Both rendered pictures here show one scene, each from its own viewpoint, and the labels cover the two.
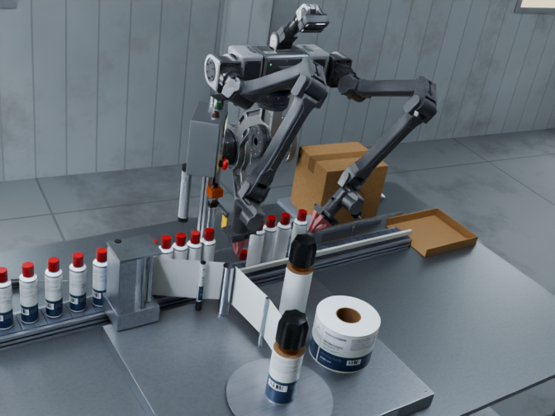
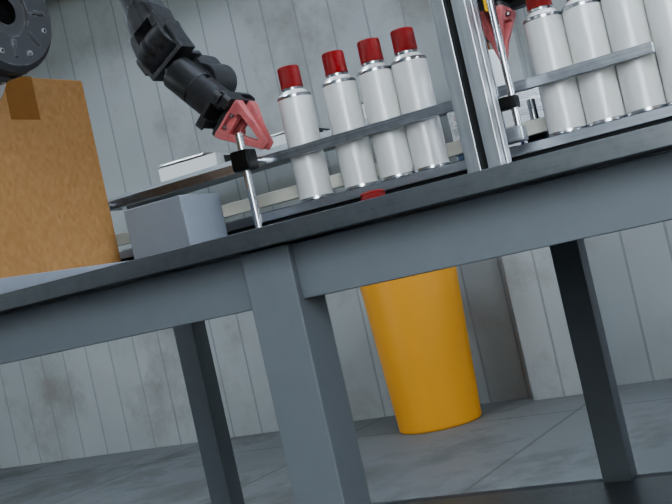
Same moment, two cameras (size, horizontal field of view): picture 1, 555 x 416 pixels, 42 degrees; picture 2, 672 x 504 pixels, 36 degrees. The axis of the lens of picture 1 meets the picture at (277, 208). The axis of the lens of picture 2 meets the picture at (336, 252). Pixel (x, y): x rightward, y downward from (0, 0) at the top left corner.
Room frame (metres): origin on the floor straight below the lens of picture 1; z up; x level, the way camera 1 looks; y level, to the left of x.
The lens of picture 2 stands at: (2.98, 1.29, 0.76)
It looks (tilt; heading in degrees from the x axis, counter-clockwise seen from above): 1 degrees up; 243
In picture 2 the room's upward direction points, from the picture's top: 13 degrees counter-clockwise
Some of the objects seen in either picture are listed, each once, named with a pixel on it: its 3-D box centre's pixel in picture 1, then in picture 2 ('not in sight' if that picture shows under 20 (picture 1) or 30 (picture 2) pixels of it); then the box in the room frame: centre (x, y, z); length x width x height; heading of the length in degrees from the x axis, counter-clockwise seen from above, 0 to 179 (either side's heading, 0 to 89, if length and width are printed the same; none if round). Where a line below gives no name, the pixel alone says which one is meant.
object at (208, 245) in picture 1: (206, 254); (551, 59); (2.06, 0.21, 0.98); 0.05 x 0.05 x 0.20
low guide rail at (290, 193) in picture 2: (304, 256); (316, 186); (2.27, -0.13, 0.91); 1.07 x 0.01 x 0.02; 127
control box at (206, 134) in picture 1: (207, 139); not in sight; (2.13, 0.26, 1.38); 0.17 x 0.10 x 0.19; 2
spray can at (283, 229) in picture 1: (282, 238); (347, 120); (2.25, -0.03, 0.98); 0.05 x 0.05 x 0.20
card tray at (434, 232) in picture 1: (431, 231); not in sight; (2.72, -0.68, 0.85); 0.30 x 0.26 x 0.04; 127
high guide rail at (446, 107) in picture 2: (296, 235); (286, 154); (2.33, -0.09, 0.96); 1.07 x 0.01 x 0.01; 127
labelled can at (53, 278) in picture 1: (54, 287); not in sight; (1.75, 0.64, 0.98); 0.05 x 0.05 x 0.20
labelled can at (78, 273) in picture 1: (78, 281); not in sight; (1.79, 0.58, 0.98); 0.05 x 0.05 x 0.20
